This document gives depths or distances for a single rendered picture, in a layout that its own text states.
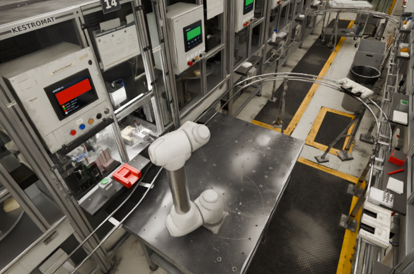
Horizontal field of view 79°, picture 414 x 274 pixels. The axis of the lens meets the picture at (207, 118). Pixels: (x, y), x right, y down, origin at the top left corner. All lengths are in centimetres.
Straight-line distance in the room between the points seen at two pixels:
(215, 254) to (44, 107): 130
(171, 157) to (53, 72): 72
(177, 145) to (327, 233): 194
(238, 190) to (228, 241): 41
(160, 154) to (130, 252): 159
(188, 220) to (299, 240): 134
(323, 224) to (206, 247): 138
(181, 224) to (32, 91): 106
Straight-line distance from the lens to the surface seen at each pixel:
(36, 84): 145
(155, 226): 193
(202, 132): 123
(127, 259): 265
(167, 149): 121
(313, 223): 281
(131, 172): 192
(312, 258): 264
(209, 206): 167
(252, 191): 205
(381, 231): 188
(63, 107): 151
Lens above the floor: 233
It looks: 38 degrees down
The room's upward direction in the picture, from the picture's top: 3 degrees counter-clockwise
